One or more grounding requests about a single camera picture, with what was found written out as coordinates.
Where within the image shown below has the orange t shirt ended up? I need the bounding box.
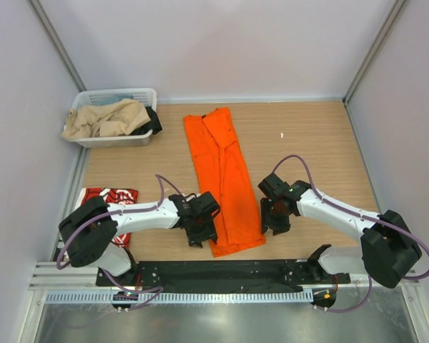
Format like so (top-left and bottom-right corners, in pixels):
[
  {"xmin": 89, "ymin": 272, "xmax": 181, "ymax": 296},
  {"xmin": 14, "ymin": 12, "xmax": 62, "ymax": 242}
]
[{"xmin": 183, "ymin": 108, "xmax": 266, "ymax": 257}]

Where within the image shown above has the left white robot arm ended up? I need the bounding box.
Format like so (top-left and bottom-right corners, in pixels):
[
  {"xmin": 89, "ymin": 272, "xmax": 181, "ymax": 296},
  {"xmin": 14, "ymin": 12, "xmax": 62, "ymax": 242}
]
[{"xmin": 56, "ymin": 192, "xmax": 221, "ymax": 286}]

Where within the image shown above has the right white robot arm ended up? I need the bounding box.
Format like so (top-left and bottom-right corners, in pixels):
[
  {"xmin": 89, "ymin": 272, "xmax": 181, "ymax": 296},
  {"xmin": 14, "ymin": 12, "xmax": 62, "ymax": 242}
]
[{"xmin": 260, "ymin": 180, "xmax": 422, "ymax": 289}]

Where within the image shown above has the red coca cola t shirt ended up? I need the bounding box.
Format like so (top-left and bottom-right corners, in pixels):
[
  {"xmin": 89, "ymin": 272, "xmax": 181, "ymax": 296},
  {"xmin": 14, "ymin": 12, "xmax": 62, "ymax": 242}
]
[{"xmin": 77, "ymin": 187, "xmax": 139, "ymax": 250}]

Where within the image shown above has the black t shirt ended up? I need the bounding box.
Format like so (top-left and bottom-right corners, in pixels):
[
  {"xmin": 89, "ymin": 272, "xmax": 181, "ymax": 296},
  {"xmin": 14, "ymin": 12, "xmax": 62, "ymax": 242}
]
[{"xmin": 131, "ymin": 106, "xmax": 162, "ymax": 136}]

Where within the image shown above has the beige t shirt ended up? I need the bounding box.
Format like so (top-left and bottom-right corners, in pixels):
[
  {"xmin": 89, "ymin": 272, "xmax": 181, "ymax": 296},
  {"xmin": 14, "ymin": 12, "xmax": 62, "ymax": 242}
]
[{"xmin": 61, "ymin": 99, "xmax": 151, "ymax": 141}]

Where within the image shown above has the white plastic basket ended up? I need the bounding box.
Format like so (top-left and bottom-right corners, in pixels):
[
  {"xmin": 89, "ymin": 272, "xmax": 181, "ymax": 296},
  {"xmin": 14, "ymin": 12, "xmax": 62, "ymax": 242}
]
[{"xmin": 71, "ymin": 88, "xmax": 157, "ymax": 148}]

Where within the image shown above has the light blue cloth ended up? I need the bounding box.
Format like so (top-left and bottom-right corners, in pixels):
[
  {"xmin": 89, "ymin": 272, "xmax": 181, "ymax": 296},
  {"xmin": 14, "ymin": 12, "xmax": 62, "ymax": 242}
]
[{"xmin": 93, "ymin": 94, "xmax": 134, "ymax": 106}]

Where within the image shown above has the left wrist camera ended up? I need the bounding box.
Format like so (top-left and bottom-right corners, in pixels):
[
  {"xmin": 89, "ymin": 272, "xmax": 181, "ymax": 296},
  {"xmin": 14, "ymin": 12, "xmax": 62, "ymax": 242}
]
[{"xmin": 183, "ymin": 192, "xmax": 221, "ymax": 219}]

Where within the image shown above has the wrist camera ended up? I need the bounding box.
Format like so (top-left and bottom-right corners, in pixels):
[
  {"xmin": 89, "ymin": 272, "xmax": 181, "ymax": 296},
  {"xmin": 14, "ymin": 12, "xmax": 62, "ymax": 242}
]
[
  {"xmin": 258, "ymin": 173, "xmax": 290, "ymax": 202},
  {"xmin": 183, "ymin": 192, "xmax": 221, "ymax": 219}
]

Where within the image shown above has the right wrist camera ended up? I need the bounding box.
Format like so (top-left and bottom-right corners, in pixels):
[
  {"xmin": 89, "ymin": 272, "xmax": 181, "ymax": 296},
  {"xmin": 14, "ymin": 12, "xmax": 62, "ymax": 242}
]
[{"xmin": 258, "ymin": 173, "xmax": 290, "ymax": 202}]

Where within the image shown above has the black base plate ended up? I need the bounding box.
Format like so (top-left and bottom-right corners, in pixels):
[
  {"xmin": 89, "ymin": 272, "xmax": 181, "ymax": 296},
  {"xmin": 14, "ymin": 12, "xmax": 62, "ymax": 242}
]
[{"xmin": 95, "ymin": 259, "xmax": 352, "ymax": 294}]

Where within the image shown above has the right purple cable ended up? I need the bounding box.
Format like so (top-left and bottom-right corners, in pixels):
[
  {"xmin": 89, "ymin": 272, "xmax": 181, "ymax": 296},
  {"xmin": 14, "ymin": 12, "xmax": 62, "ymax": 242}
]
[{"xmin": 272, "ymin": 154, "xmax": 429, "ymax": 313}]

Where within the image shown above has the white slotted cable duct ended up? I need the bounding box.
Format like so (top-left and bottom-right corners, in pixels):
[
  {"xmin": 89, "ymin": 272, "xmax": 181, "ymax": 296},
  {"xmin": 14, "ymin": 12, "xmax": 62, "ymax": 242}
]
[{"xmin": 45, "ymin": 289, "xmax": 313, "ymax": 304}]

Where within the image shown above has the aluminium frame rail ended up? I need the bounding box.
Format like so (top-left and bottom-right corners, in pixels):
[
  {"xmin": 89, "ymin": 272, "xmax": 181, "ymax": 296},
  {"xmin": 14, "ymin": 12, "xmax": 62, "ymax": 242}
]
[{"xmin": 29, "ymin": 262, "xmax": 420, "ymax": 290}]

